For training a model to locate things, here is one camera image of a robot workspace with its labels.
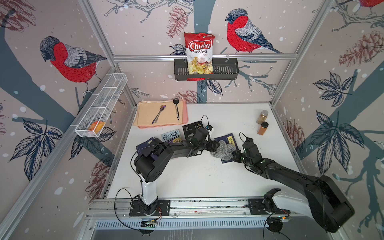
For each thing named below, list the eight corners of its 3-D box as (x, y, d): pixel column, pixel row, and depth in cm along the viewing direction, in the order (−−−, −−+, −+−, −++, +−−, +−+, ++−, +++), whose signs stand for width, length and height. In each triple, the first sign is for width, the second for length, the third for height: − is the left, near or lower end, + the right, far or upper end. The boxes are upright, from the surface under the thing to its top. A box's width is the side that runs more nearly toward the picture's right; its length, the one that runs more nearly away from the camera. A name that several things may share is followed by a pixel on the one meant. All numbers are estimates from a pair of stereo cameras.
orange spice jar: (258, 135, 104) (262, 127, 96) (255, 128, 108) (260, 120, 100) (264, 135, 104) (269, 127, 96) (262, 128, 108) (267, 120, 100)
